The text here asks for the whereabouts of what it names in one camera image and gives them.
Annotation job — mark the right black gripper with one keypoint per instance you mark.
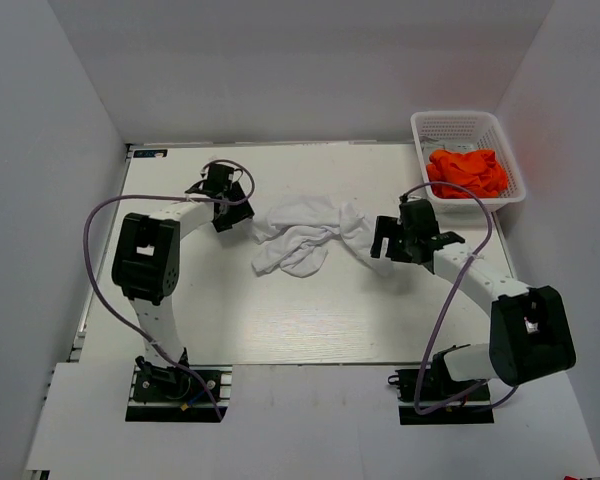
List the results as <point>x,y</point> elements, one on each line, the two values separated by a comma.
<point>383,230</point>

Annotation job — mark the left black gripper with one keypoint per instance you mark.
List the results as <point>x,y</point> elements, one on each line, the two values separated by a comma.
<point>243,211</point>

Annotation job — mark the white t shirt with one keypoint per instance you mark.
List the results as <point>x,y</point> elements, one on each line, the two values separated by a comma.
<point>294,233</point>

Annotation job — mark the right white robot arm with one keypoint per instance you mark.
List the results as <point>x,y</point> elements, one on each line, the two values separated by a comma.
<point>529,335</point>

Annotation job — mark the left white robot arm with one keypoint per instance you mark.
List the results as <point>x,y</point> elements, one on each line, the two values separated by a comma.
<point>146,263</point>

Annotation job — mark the blue table label sticker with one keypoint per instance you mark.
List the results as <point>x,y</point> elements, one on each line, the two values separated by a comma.
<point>150,153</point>

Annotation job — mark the orange t shirt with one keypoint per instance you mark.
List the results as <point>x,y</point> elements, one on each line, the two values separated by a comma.
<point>477,171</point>

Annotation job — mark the white plastic basket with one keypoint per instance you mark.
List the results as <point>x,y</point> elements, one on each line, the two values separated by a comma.
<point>466,131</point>

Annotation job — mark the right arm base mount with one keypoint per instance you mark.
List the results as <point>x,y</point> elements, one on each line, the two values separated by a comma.
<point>472,409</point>

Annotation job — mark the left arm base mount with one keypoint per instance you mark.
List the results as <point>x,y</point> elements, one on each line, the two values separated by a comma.
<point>154,401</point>

